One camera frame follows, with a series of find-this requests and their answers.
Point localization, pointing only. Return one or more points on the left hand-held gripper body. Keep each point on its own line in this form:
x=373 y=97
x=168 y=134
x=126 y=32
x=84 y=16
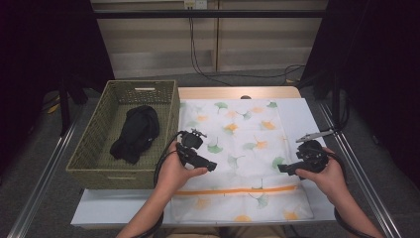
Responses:
x=191 y=140

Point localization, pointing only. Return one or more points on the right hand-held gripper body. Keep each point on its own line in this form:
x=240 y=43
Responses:
x=312 y=155

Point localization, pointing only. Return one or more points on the white leaf-print mesh laundry bag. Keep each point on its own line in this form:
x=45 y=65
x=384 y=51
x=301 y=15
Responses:
x=244 y=132

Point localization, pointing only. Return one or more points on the black garment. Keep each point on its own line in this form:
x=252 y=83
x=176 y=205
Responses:
x=138 y=132

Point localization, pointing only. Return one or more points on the green woven basket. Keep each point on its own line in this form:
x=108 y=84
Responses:
x=99 y=155

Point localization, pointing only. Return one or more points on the person's right hand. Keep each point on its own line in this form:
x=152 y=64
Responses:
x=330 y=180

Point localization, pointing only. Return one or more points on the person's left hand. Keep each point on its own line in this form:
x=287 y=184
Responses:
x=173 y=175

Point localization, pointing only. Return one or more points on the black metal stand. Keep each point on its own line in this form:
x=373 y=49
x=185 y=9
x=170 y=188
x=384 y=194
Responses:
x=335 y=99
x=64 y=109

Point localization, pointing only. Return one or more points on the person's beige trousers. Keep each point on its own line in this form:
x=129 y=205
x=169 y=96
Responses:
x=191 y=232

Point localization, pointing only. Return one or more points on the white table cover sheet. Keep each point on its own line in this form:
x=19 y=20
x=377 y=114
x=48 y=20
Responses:
x=109 y=208

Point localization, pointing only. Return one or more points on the black curtain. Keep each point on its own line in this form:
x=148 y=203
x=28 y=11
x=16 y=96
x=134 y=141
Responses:
x=39 y=49
x=379 y=66

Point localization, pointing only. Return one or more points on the black horizontal bar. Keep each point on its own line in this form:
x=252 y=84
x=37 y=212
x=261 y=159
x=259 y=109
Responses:
x=208 y=14

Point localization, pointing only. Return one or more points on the aluminium rail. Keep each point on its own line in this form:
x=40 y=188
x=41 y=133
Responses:
x=363 y=175
x=43 y=185

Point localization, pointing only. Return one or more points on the white wall socket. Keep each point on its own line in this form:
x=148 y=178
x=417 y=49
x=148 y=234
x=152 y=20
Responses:
x=195 y=4

